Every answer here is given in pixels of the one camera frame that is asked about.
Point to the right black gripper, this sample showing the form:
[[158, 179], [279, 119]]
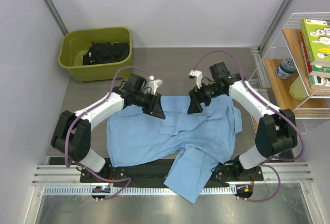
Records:
[[199, 94]]

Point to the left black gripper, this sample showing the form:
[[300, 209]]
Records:
[[154, 108]]

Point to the light blue long sleeve shirt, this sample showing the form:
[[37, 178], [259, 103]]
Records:
[[201, 141]]

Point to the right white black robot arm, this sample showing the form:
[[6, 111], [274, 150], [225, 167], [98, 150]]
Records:
[[276, 127]]

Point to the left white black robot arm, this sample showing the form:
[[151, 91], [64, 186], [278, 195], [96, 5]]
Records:
[[72, 135]]

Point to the teal book stack bottom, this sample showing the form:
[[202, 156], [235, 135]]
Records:
[[318, 76]]

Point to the black clothes in bin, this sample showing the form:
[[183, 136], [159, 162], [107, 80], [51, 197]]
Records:
[[103, 53]]

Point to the olive green plastic bin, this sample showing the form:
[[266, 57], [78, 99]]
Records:
[[76, 44]]

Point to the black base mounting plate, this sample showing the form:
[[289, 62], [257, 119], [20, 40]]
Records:
[[153, 174]]

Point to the blue white ceramic cup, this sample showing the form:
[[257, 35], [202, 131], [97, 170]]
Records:
[[286, 68]]

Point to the pale yellow green object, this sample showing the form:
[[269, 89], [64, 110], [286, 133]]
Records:
[[297, 90]]

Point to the red book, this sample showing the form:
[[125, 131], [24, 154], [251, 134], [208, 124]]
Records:
[[306, 57]]

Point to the green book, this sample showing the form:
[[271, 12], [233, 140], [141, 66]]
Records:
[[316, 37]]

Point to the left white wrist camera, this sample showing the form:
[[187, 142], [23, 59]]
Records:
[[153, 84]]

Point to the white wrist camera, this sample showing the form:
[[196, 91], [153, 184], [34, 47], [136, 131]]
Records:
[[197, 76], [153, 84]]

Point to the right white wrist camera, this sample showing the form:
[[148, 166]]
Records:
[[197, 76]]

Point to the white wire shelf rack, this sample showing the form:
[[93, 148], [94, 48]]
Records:
[[308, 100]]

